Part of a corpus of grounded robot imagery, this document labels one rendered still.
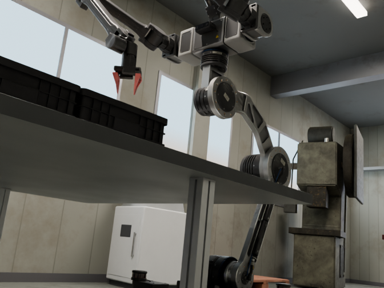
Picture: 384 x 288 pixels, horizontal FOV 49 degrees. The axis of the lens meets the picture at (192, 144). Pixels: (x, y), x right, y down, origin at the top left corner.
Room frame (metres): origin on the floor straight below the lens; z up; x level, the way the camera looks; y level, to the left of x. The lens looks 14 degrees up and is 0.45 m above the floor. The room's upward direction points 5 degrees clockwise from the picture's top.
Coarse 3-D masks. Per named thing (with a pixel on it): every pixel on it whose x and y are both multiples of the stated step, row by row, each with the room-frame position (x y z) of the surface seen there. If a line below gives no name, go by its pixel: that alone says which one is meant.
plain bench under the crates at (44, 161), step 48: (0, 96) 0.76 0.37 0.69; (0, 144) 1.06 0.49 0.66; (48, 144) 1.01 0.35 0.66; (96, 144) 0.95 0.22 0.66; (144, 144) 1.03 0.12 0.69; (0, 192) 2.27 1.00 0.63; (48, 192) 2.28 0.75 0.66; (96, 192) 2.04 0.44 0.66; (144, 192) 1.84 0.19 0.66; (192, 192) 1.31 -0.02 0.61; (240, 192) 1.55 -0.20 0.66; (288, 192) 1.56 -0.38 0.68; (0, 240) 2.30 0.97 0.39; (192, 240) 1.30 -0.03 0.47
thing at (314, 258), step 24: (312, 144) 6.45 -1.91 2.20; (336, 144) 6.29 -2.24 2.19; (360, 144) 6.50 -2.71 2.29; (312, 168) 6.46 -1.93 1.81; (336, 168) 6.30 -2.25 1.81; (360, 168) 6.50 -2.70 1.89; (312, 192) 6.50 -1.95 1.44; (336, 192) 6.56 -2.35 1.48; (360, 192) 6.49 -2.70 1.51; (312, 216) 6.89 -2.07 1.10; (336, 216) 6.71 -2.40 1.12; (312, 240) 6.40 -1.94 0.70; (336, 240) 6.30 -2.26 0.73; (312, 264) 6.40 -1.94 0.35; (336, 264) 6.32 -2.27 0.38
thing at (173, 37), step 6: (168, 36) 1.96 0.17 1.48; (174, 36) 1.97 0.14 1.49; (162, 42) 1.93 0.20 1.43; (168, 42) 1.95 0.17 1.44; (174, 42) 1.97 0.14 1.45; (162, 48) 1.97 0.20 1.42; (168, 48) 1.97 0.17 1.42; (174, 48) 1.97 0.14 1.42; (162, 54) 2.02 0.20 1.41; (168, 54) 1.99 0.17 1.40; (174, 54) 1.98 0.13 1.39
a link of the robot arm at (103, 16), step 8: (88, 0) 1.62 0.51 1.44; (96, 0) 1.62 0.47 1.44; (96, 8) 1.59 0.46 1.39; (104, 8) 1.61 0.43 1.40; (96, 16) 1.60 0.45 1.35; (104, 16) 1.57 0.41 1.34; (104, 24) 1.57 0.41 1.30; (112, 24) 1.54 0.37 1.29; (112, 32) 1.54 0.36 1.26; (120, 32) 1.51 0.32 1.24
